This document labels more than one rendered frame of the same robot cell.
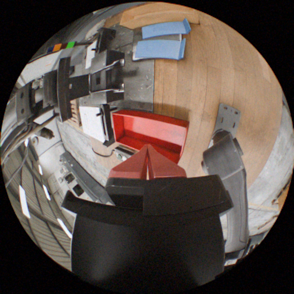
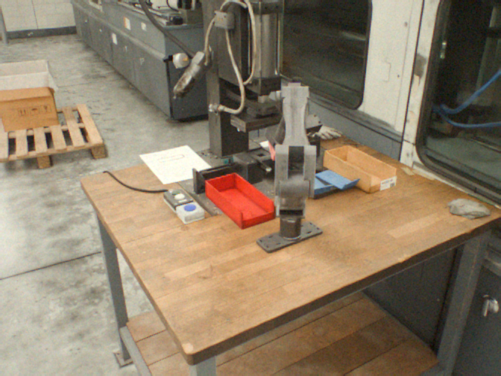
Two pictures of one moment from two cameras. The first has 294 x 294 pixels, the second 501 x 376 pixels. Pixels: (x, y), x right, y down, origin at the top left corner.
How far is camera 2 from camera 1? 1.39 m
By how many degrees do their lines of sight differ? 68
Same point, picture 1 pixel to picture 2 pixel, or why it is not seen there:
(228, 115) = (309, 227)
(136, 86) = (267, 189)
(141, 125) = (235, 201)
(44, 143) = not seen: outside the picture
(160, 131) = (245, 210)
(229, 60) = (350, 214)
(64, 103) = (256, 124)
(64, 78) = (273, 121)
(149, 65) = not seen: hidden behind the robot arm
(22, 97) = (273, 85)
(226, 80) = (329, 218)
